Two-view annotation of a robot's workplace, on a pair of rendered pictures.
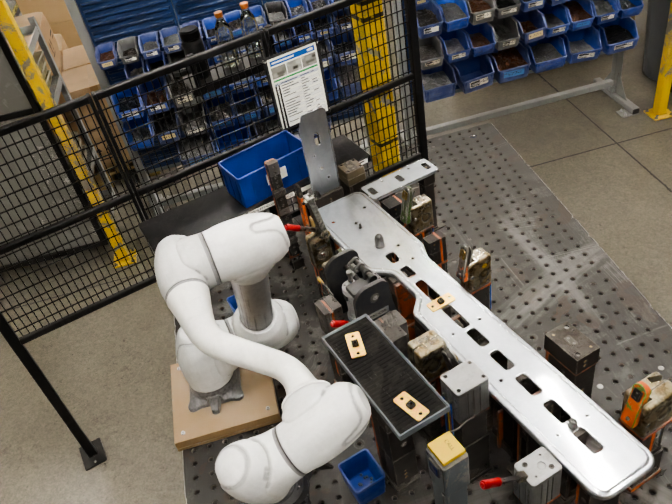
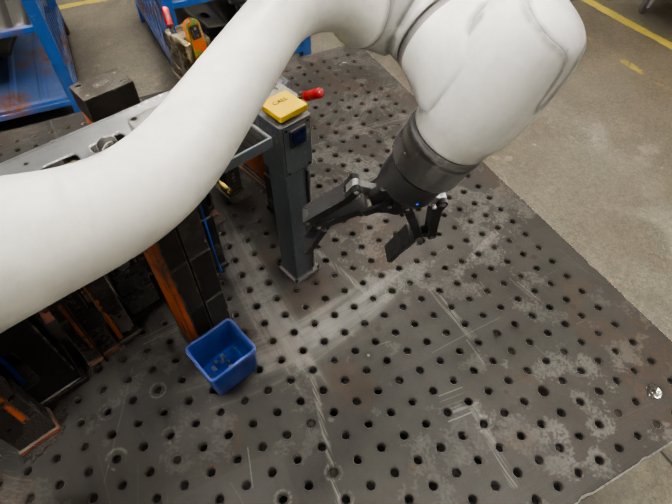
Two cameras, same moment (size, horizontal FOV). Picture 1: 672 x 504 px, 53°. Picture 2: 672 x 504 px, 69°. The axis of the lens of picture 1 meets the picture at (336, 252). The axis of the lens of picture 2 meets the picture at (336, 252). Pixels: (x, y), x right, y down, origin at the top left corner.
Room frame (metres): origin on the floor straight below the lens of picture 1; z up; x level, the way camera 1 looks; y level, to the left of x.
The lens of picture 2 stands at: (0.99, 0.56, 1.64)
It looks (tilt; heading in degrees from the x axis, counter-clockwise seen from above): 51 degrees down; 249
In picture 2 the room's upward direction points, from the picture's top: straight up
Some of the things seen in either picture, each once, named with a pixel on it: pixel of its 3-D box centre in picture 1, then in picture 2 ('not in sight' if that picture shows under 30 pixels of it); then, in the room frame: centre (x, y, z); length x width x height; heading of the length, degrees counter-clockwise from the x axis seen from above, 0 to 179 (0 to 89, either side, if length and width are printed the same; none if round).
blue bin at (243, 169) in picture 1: (266, 168); not in sight; (2.18, 0.19, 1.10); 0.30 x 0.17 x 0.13; 117
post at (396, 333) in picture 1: (401, 378); (90, 278); (1.23, -0.11, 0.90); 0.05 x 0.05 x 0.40; 22
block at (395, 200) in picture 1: (398, 230); not in sight; (1.97, -0.25, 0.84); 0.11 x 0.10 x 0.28; 112
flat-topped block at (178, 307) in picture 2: (391, 427); (183, 269); (1.06, -0.05, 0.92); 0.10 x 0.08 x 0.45; 22
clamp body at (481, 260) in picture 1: (476, 295); not in sight; (1.52, -0.41, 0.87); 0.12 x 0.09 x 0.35; 112
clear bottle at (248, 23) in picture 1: (250, 30); not in sight; (2.43, 0.14, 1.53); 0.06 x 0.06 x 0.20
